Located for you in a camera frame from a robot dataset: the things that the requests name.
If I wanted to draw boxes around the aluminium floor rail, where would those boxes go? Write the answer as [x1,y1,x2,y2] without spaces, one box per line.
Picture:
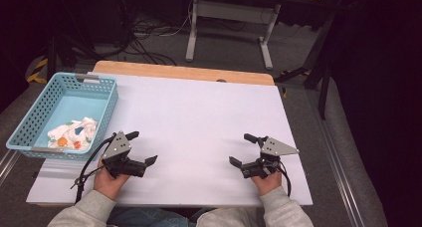
[0,149,19,186]
[307,87,367,227]

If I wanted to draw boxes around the person's legs in jeans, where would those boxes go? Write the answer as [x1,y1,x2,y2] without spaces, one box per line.
[105,206,213,227]

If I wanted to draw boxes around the yellow and black striped tape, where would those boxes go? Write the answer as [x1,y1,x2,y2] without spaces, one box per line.
[26,57,50,86]

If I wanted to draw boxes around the white board table cover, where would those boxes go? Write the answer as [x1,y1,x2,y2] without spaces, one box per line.
[25,71,314,208]

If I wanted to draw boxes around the person's left hand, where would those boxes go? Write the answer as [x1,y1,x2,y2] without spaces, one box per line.
[93,156,132,202]

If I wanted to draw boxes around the person's right hand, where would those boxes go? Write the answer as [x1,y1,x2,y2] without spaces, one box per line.
[250,169,284,197]

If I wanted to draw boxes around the wooden table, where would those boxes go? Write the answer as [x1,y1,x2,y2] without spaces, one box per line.
[92,60,276,87]

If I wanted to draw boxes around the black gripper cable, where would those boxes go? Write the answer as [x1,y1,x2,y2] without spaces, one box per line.
[70,132,117,204]
[278,159,293,198]

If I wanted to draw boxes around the white cloth with colourful print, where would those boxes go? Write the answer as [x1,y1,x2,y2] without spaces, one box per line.
[47,116,99,151]

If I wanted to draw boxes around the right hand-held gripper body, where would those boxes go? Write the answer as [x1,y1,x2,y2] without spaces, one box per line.
[240,136,301,180]

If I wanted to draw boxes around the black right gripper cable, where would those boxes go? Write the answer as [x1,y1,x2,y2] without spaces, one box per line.
[278,159,293,198]

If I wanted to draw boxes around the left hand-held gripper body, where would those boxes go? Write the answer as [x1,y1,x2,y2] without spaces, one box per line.
[100,130,148,179]

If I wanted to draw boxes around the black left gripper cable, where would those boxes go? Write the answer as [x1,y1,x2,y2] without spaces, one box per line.
[70,132,117,204]

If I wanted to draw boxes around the black metal stand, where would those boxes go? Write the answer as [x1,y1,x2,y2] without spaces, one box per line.
[274,1,342,121]

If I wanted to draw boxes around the tangle of black floor cables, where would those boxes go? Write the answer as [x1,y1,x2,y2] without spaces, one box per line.
[96,0,200,67]

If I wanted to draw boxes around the white metal desk frame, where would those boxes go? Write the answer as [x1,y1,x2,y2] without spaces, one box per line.
[184,0,283,71]

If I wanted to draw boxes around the light blue perforated plastic basket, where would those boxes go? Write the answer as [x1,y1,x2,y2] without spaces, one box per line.
[5,72,119,162]

